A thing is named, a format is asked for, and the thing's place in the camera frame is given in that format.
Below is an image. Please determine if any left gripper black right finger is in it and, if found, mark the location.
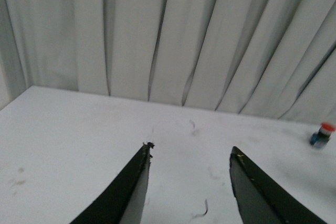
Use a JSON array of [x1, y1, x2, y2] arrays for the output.
[[229, 146, 325, 223]]

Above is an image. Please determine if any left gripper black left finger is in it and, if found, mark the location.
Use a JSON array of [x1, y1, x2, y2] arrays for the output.
[[72, 142, 155, 223]]

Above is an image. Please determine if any white pleated curtain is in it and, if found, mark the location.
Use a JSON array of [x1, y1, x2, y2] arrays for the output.
[[1, 0, 335, 123]]

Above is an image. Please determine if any curved black wire scrap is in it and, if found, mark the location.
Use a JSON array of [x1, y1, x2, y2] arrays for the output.
[[191, 199, 208, 220]]

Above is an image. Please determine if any red push button switch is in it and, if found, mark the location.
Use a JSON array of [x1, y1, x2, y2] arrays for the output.
[[309, 122, 335, 149]]

